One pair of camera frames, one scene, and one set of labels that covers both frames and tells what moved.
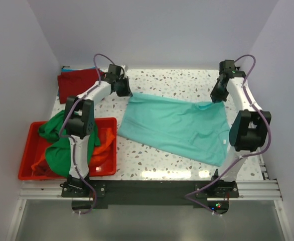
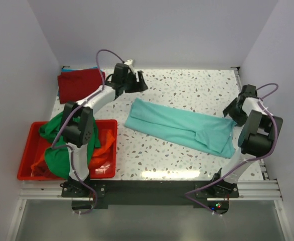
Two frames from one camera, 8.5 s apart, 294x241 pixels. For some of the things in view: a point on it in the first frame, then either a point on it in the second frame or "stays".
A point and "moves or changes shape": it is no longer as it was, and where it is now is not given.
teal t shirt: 197,129 moves or changes shape
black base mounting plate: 149,192 stays
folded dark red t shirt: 71,83 stays
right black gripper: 217,92 to 235,112
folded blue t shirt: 74,69 stays
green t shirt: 57,154 stays
